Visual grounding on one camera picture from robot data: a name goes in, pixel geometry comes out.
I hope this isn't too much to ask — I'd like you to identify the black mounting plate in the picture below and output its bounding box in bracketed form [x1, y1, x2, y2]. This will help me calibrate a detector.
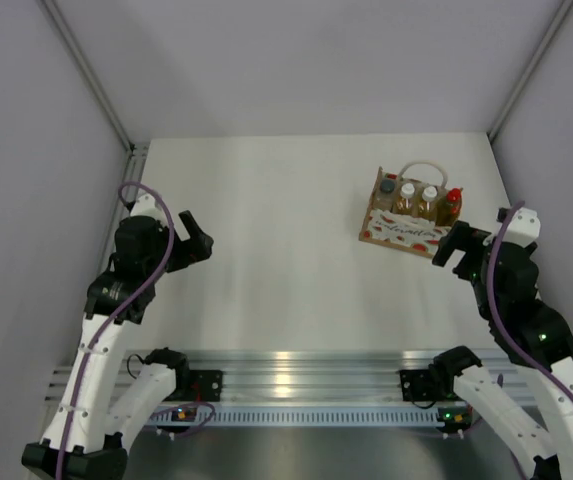
[399, 369, 441, 409]
[184, 370, 224, 403]

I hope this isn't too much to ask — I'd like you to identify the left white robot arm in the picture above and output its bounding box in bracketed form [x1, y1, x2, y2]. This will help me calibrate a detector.
[21, 193, 214, 479]

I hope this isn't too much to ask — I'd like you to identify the grey slotted cable duct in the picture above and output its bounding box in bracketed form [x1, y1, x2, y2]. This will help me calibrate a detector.
[147, 406, 473, 428]

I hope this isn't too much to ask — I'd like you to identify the clear square bottle black cap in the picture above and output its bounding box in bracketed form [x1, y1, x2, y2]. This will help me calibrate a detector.
[372, 177, 396, 211]

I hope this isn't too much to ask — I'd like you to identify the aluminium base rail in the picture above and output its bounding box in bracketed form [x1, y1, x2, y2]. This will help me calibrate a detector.
[43, 348, 542, 402]

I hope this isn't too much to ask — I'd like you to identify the right aluminium frame post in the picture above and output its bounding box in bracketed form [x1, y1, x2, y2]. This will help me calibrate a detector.
[486, 0, 573, 145]

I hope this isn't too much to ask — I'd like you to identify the yellow bottle red cap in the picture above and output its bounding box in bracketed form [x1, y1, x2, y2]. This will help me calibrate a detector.
[436, 188, 462, 227]

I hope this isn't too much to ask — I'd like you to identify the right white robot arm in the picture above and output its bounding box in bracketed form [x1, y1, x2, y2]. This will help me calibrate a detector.
[428, 203, 573, 479]

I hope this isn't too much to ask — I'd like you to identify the left aluminium frame post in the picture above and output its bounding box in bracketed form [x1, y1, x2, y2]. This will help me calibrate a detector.
[36, 0, 134, 152]

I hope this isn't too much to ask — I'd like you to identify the amber bottle white cap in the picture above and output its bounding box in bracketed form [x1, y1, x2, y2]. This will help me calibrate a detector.
[392, 182, 416, 216]
[417, 186, 439, 223]

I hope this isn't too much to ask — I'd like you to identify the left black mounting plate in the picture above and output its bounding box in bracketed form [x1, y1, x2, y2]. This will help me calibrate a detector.
[184, 370, 224, 403]

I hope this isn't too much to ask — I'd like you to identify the aluminium frame post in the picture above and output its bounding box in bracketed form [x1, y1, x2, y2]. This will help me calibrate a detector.
[486, 0, 573, 145]
[36, 0, 134, 152]

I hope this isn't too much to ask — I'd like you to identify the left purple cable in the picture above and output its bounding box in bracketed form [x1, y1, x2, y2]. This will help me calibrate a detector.
[55, 181, 176, 480]

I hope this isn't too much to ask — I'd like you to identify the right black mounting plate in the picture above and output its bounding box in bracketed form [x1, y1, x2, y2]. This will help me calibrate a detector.
[399, 369, 441, 409]

